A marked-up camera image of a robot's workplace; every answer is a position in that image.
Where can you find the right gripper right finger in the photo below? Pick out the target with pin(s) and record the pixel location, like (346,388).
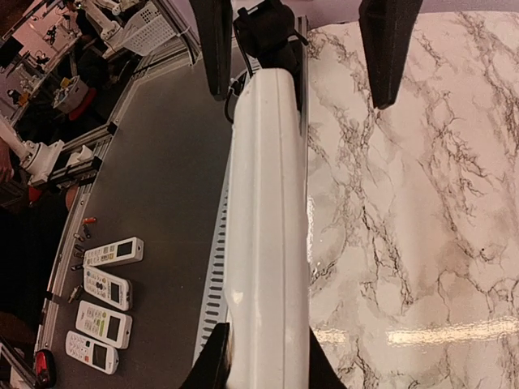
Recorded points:
(386,28)

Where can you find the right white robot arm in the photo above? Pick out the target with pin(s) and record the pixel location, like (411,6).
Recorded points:
(294,323)

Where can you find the red black tool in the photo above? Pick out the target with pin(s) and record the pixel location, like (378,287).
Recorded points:
(45,369)

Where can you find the white plastic basket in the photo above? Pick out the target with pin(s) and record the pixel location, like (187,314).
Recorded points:
(146,31)

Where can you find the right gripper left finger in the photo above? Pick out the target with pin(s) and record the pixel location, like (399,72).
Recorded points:
(214,23)

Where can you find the white remote with screen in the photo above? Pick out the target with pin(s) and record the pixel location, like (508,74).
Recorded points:
(129,250)

